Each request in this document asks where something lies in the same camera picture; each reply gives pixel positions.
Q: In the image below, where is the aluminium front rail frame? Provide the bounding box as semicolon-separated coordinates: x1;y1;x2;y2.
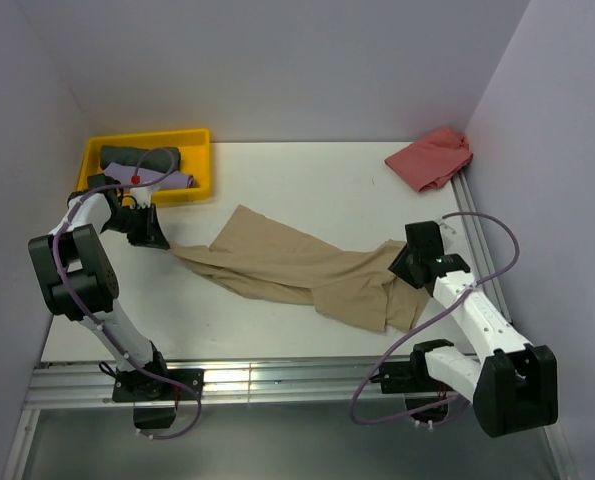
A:
4;358;578;479

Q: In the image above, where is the beige t shirt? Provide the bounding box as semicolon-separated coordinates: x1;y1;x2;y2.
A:
171;205;429;333

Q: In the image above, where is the dark green rolled shirt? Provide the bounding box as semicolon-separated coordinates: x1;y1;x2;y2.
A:
100;145;181;173

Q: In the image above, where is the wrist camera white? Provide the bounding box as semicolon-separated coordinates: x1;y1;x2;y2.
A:
129;175;159;208
436;218;458;249

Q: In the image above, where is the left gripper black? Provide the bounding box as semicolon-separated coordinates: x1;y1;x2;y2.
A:
102;203;169;250

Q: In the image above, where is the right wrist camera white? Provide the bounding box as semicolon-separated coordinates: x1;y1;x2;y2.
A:
436;218;458;249

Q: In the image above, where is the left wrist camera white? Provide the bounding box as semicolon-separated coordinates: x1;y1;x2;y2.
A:
129;175;159;208

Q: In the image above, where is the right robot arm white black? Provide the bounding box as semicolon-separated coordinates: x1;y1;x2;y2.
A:
389;221;559;438

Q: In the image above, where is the lavender folded shirt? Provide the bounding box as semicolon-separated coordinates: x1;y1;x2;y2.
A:
86;163;196;190

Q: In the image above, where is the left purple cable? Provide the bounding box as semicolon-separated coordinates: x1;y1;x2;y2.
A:
51;147;203;441

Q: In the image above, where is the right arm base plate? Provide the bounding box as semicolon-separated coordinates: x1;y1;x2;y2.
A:
370;360;453;394

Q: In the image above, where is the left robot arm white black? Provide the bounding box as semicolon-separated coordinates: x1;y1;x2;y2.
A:
28;188;172;399

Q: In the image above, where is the aluminium right side rail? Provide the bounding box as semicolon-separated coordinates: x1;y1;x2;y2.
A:
451;172;513;324

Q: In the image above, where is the pink t shirt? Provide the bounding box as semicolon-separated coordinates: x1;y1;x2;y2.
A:
384;127;473;192

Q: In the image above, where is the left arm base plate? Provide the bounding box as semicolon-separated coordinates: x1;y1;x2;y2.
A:
111;368;204;433

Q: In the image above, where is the yellow plastic bin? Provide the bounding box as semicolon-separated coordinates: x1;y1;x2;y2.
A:
76;129;211;207

